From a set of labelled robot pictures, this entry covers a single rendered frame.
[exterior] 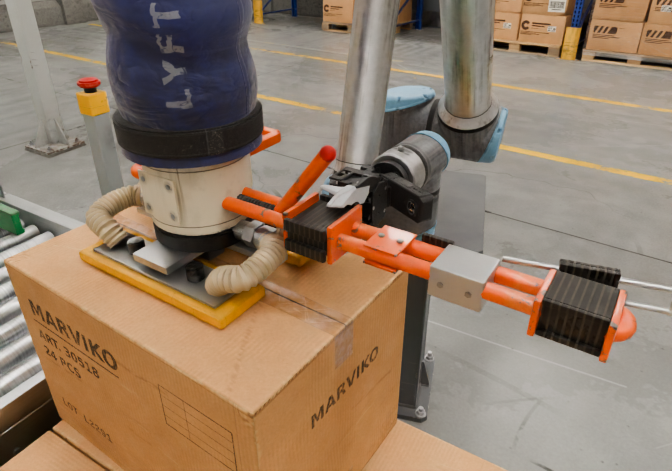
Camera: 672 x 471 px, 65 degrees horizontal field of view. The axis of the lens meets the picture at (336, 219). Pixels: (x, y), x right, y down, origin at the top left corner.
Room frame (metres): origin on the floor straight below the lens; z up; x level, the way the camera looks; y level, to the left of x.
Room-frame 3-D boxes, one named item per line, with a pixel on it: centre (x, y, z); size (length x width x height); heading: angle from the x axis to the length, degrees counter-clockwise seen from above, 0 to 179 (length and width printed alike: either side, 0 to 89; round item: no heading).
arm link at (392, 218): (0.93, -0.15, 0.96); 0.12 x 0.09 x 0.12; 65
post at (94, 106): (1.69, 0.79, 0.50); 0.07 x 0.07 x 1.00; 59
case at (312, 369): (0.78, 0.23, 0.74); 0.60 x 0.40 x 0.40; 55
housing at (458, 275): (0.55, -0.16, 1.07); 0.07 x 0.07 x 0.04; 57
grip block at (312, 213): (0.67, 0.02, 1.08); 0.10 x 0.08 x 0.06; 147
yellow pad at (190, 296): (0.73, 0.28, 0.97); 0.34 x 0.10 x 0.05; 57
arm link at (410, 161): (0.85, -0.11, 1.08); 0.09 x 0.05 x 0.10; 57
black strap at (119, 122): (0.81, 0.23, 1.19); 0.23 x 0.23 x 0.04
